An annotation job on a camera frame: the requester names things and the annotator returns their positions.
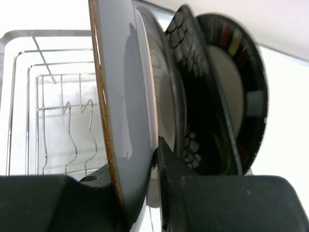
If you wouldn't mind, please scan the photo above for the cream plate brown metallic rim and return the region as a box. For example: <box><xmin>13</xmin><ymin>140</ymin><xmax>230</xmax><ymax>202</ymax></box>
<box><xmin>138</xmin><ymin>6</ymin><xmax>187</xmax><ymax>158</ymax></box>

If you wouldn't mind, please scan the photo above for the black square floral plate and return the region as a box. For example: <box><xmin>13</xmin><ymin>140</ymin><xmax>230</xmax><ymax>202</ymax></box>
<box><xmin>165</xmin><ymin>4</ymin><xmax>243</xmax><ymax>175</ymax></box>

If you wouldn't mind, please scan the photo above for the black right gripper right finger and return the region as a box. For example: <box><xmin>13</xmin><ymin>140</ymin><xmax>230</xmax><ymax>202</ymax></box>
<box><xmin>156</xmin><ymin>137</ymin><xmax>197</xmax><ymax>232</ymax></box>

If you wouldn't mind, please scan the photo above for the cream plate black striped rim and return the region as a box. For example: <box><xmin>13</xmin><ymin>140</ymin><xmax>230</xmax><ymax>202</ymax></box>
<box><xmin>197</xmin><ymin>14</ymin><xmax>268</xmax><ymax>173</ymax></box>

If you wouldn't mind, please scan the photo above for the steel wire dish rack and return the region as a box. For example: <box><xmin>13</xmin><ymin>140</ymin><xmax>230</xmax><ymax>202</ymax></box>
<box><xmin>0</xmin><ymin>29</ymin><xmax>169</xmax><ymax>232</ymax></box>

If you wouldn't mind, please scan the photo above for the grey plate tree pattern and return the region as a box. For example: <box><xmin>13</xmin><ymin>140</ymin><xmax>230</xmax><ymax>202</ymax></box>
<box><xmin>88</xmin><ymin>0</ymin><xmax>158</xmax><ymax>232</ymax></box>

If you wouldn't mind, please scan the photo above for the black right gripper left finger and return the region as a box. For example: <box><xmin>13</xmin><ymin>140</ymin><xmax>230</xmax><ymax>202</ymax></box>
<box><xmin>80</xmin><ymin>164</ymin><xmax>126</xmax><ymax>232</ymax></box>

